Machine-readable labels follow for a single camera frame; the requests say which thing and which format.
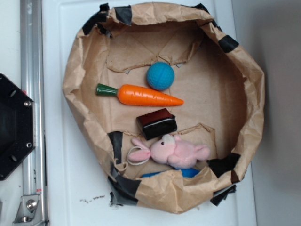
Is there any black box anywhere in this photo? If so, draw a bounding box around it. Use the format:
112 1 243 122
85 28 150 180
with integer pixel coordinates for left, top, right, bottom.
136 108 177 140

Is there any orange toy carrot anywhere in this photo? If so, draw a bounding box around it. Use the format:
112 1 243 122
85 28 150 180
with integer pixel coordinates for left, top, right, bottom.
96 83 184 106

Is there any blue rubber ball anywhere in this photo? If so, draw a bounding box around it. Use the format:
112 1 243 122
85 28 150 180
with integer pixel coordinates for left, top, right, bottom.
146 62 175 91

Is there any pink plush bunny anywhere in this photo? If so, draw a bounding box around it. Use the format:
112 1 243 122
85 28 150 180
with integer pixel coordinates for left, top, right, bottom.
127 134 210 169

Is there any blue flat toy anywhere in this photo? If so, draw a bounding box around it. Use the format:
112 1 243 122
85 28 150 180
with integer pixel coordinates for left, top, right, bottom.
142 168 200 178

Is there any brown paper bag bin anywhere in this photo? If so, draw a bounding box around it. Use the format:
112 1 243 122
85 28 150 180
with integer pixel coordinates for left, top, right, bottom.
63 2 265 213

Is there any aluminium frame rail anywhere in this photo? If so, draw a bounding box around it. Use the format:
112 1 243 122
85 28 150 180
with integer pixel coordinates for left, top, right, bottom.
20 0 49 226

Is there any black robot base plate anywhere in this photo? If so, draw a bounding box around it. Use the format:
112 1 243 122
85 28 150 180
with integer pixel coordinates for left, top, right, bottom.
0 74 35 181

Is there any metal corner bracket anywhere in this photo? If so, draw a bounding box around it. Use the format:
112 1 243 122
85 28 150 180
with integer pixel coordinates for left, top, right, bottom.
12 194 43 226

